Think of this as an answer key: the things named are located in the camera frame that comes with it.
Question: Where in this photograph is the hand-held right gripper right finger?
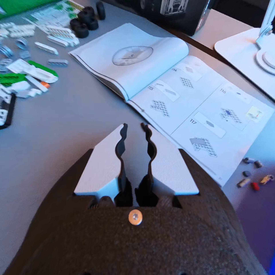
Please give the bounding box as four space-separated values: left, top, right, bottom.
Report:
140 122 200 196

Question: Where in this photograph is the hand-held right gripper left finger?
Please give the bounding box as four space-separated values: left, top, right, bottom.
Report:
74 123 129 203

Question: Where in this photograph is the partly built lego truck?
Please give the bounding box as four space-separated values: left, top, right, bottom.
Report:
0 85 17 130

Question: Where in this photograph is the scatter of small lego pins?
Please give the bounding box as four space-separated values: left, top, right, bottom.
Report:
236 157 275 191

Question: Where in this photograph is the open lego instruction booklet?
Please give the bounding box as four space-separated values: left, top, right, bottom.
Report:
68 22 275 187

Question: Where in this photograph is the green flat lego plate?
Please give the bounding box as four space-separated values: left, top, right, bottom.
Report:
28 60 59 77

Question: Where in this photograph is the green curved lego panel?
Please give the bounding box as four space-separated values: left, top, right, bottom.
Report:
0 73 27 87

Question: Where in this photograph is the pile of loose lego pieces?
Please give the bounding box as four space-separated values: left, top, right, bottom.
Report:
0 21 80 99

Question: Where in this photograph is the black lego set box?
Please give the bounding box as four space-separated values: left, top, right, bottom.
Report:
101 0 213 36

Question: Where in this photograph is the lego sticker sheet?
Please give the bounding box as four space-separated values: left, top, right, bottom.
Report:
24 0 84 33

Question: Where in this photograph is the white desk stand with board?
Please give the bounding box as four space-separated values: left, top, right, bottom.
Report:
214 0 275 100

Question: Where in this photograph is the group of grey wheel hubs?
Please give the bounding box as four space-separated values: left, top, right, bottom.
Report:
0 37 31 72

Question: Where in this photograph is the green plastic bin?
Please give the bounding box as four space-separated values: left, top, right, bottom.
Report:
0 0 60 19

